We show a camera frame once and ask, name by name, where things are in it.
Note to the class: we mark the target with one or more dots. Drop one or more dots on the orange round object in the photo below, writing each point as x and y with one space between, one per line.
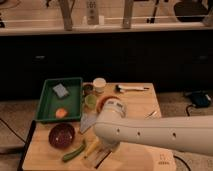
61 113

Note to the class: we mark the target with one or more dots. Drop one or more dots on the blue-grey sponge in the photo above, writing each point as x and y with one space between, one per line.
60 91

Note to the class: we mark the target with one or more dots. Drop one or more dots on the white cup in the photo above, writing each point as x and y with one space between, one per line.
99 84

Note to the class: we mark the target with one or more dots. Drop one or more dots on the small dark cup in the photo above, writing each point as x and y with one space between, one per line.
87 89

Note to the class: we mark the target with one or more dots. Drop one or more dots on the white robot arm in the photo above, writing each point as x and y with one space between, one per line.
187 134

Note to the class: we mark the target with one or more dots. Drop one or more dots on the dark blue floor object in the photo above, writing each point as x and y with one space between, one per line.
200 99

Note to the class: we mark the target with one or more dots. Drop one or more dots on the orange bowl with contents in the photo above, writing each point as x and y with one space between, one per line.
102 102

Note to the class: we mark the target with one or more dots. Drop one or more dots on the green plastic tray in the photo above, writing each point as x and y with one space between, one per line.
50 101

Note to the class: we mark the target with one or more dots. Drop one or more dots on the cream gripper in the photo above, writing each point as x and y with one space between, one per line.
109 148

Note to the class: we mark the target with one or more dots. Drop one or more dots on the grey folded cloth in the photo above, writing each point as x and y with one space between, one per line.
87 121

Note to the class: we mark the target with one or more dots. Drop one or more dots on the metal fork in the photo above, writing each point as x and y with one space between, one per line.
151 114

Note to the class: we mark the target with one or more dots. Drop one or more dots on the light green cup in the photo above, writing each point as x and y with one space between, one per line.
91 101

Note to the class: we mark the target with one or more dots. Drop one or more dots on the yellow banana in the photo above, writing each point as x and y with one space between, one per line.
91 148

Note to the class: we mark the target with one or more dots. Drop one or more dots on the purple bowl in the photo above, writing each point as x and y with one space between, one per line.
61 136

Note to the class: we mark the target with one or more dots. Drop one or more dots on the green cucumber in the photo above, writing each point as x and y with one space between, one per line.
69 156

